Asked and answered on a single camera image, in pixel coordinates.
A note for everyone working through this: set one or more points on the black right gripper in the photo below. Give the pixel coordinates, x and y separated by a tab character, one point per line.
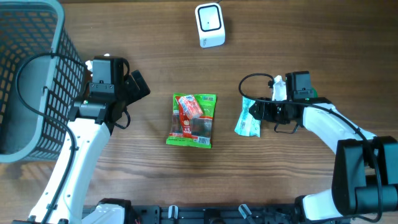
263	112

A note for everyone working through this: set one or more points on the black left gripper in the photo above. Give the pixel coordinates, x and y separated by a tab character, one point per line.
135	94

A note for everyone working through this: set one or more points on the mint green wipes packet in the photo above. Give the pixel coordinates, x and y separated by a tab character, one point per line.
247	125

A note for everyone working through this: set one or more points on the red small juice carton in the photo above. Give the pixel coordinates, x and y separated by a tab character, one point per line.
190	106

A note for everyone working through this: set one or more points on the green gummy candy bag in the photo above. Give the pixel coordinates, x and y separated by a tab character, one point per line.
194	132

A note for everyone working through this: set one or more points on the jar with green lid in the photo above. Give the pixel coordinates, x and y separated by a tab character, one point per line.
315	94

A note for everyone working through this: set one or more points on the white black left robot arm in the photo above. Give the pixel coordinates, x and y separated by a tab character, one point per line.
91	119

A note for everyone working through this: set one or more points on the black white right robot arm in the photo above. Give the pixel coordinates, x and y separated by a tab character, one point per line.
364	183

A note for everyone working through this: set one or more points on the white barcode scanner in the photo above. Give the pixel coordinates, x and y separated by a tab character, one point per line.
210	25

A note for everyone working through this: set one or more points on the grey plastic mesh basket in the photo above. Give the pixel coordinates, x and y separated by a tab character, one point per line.
36	53

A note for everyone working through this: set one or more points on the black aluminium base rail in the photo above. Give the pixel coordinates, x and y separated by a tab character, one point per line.
268	214

